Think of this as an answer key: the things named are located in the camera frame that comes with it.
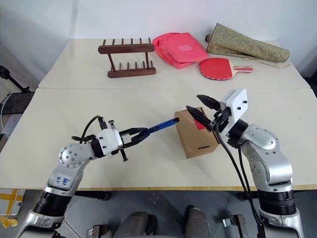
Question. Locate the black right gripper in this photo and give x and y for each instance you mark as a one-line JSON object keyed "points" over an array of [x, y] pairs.
{"points": [[221, 119]]}

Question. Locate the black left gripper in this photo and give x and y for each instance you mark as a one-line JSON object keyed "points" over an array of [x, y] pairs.
{"points": [[126, 141]]}

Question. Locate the brown cardboard box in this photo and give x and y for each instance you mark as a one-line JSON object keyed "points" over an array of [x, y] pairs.
{"points": [[195, 142]]}

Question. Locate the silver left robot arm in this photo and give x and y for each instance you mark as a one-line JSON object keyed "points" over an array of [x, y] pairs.
{"points": [[71, 155]]}

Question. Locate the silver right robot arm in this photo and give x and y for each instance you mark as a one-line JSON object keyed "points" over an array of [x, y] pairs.
{"points": [[270, 148]]}

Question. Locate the red tape strip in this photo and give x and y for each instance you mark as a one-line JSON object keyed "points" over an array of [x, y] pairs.
{"points": [[200, 126]]}

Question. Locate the red table tennis paddle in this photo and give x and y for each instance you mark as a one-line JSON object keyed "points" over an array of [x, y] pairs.
{"points": [[214, 68]]}

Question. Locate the pink fabric bag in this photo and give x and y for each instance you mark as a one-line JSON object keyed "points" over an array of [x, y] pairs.
{"points": [[178, 53]]}

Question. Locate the black table base bar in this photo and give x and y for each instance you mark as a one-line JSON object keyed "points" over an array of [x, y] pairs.
{"points": [[95, 194]]}

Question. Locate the olive patterned rolled scroll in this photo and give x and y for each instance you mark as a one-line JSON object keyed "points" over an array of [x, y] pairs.
{"points": [[247, 45]]}

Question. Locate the dark wooden peg rack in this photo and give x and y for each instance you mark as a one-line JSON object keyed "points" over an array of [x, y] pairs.
{"points": [[126, 48]]}

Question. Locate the dark rounded shape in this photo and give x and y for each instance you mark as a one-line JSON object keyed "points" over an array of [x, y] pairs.
{"points": [[136, 224], [196, 221]]}

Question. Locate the dark grey furniture piece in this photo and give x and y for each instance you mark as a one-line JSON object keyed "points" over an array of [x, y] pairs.
{"points": [[312, 85]]}

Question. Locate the black floor mat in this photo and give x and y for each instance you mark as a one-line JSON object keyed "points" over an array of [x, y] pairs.
{"points": [[17, 102]]}

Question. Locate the black tripod stand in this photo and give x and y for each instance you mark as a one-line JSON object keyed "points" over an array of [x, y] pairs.
{"points": [[13, 83]]}

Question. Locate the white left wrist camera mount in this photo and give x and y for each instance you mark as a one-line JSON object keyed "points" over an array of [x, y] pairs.
{"points": [[110, 140]]}

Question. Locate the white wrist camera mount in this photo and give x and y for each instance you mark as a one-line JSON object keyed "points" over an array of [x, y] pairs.
{"points": [[110, 140], [235, 104]]}

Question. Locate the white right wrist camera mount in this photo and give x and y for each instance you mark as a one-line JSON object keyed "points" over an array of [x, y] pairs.
{"points": [[235, 104]]}

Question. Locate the metal bracket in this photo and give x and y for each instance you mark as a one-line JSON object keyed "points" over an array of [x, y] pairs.
{"points": [[235, 221], [97, 231]]}

